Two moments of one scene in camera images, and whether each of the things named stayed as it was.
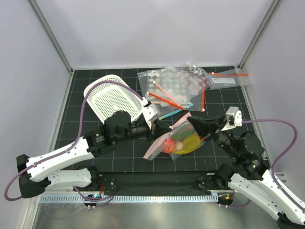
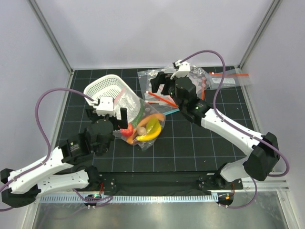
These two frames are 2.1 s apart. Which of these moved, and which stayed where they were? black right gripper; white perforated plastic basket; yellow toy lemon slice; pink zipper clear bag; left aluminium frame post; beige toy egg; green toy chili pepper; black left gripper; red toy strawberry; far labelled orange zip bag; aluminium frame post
Moved: pink zipper clear bag; red toy strawberry; black left gripper; black right gripper; green toy chili pepper; beige toy egg; yellow toy lemon slice
Stayed: left aluminium frame post; white perforated plastic basket; far labelled orange zip bag; aluminium frame post
